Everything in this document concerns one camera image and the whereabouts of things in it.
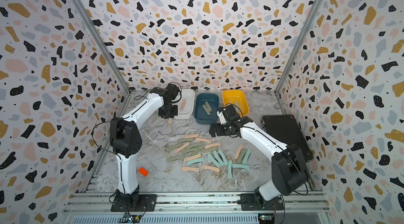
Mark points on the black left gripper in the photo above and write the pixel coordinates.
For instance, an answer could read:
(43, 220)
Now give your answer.
(162, 114)

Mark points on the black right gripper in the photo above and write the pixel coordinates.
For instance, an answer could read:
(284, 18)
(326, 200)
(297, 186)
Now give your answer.
(218, 130)

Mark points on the green knife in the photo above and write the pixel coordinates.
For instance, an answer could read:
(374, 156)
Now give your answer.
(208, 106)

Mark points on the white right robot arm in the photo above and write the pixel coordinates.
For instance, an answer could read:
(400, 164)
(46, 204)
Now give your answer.
(288, 166)

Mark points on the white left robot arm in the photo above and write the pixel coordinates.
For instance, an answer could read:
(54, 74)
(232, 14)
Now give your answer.
(126, 140)

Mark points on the white storage box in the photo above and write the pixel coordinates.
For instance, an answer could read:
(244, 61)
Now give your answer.
(187, 112)

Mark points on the yellow storage box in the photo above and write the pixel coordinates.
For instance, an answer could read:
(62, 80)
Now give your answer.
(232, 96)

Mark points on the dark teal storage box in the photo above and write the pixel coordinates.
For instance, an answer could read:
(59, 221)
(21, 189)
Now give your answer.
(201, 113)

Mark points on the pink knife top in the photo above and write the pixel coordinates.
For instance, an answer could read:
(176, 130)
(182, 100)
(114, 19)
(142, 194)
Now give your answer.
(190, 136)

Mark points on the mint knife vertical front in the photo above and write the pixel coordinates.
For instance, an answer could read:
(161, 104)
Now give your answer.
(230, 169)

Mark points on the mint knife horizontal right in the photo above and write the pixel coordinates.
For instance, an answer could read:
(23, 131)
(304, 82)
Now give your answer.
(240, 166)

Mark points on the black case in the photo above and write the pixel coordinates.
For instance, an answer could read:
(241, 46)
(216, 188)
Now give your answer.
(285, 129)

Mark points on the orange block large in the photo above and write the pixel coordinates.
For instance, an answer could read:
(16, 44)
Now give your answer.
(143, 171)

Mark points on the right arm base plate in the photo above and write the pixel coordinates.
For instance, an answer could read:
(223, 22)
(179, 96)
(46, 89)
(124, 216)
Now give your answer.
(254, 202)

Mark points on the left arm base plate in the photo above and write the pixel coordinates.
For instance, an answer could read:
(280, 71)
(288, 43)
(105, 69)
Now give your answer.
(134, 203)

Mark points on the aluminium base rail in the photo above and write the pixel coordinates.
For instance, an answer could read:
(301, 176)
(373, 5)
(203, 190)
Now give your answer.
(199, 208)

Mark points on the aluminium frame post left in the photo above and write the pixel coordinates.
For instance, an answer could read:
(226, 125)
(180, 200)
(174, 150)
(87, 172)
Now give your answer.
(99, 42)

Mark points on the aluminium frame post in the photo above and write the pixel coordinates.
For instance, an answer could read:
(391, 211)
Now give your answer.
(99, 42)
(299, 43)

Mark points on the aluminium frame post right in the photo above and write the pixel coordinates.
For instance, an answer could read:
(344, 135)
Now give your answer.
(299, 43)

